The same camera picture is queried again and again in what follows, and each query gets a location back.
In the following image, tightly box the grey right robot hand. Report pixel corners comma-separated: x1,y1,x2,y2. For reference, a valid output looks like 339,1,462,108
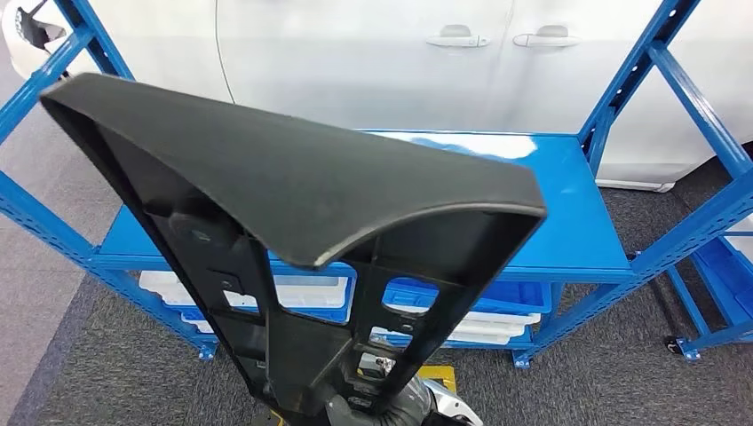
326,352,396,426

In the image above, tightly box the black plastic panel part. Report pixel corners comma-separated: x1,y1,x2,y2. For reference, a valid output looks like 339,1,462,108
37,71,548,426

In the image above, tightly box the blue steel shelf rack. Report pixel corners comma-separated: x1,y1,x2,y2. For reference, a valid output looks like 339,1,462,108
0,0,753,370
664,229,753,363

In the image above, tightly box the white car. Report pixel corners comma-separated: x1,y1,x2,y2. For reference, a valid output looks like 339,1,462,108
0,0,753,194

